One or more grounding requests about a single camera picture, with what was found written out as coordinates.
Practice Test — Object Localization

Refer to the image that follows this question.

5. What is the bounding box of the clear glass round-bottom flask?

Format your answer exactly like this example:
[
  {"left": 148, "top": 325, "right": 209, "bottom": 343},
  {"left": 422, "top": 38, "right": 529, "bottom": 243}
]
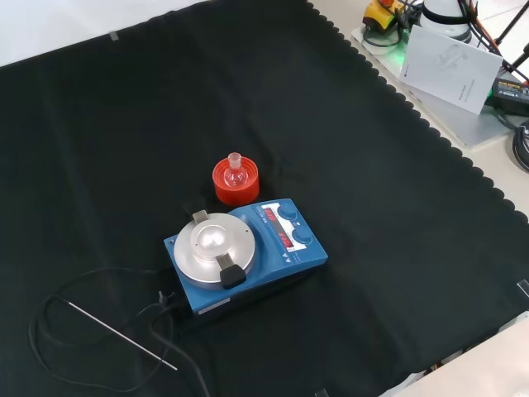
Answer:
[{"left": 223, "top": 151, "right": 249, "bottom": 188}]

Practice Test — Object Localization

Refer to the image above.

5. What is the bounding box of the orange round flask stand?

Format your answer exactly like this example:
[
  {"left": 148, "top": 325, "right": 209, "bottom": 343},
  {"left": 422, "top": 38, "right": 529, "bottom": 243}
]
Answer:
[{"left": 212, "top": 155, "right": 261, "bottom": 206}]

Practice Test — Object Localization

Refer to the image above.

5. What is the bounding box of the heater with blue base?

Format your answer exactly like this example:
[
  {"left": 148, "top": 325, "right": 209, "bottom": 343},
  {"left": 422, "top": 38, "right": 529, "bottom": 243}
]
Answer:
[{"left": 163, "top": 198, "right": 330, "bottom": 318}]

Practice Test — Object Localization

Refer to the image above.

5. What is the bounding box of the black bench cloth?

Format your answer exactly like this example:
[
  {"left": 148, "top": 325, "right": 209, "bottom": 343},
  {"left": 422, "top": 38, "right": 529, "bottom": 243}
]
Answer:
[{"left": 0, "top": 0, "right": 529, "bottom": 397}]

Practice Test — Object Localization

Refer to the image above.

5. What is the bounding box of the thin metal probe rod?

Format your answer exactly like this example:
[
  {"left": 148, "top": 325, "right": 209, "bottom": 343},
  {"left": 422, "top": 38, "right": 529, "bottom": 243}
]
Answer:
[{"left": 65, "top": 300, "right": 179, "bottom": 371}]

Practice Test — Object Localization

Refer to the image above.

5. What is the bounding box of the yellow stop button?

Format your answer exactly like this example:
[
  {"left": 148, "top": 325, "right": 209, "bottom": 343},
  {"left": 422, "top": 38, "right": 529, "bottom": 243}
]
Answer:
[{"left": 362, "top": 0, "right": 408, "bottom": 32}]

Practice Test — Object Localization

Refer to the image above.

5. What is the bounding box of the white paper booklet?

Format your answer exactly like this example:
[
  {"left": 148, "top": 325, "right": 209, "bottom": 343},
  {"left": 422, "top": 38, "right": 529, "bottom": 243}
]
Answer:
[{"left": 398, "top": 25, "right": 504, "bottom": 116}]

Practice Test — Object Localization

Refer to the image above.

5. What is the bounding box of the black power adapter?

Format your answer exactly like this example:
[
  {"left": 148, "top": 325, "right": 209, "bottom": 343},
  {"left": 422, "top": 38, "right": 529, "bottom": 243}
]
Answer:
[{"left": 487, "top": 76, "right": 529, "bottom": 113}]

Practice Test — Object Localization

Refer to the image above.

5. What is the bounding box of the black tripod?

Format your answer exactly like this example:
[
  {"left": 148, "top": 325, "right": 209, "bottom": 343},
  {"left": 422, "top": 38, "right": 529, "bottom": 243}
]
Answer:
[{"left": 491, "top": 0, "right": 529, "bottom": 84}]

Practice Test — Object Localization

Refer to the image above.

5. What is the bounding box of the black heater cable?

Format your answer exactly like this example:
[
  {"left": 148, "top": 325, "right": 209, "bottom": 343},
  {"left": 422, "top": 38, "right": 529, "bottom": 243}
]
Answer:
[{"left": 28, "top": 266, "right": 212, "bottom": 397}]

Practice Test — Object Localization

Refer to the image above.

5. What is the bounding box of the black coiled cable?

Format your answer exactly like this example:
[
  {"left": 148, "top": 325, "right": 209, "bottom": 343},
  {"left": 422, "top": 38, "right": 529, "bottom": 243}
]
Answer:
[{"left": 511, "top": 122, "right": 529, "bottom": 173}]

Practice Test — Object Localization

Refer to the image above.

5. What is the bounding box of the orange cable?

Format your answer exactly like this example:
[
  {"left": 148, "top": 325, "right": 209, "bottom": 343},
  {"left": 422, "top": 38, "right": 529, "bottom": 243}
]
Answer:
[{"left": 469, "top": 0, "right": 504, "bottom": 57}]

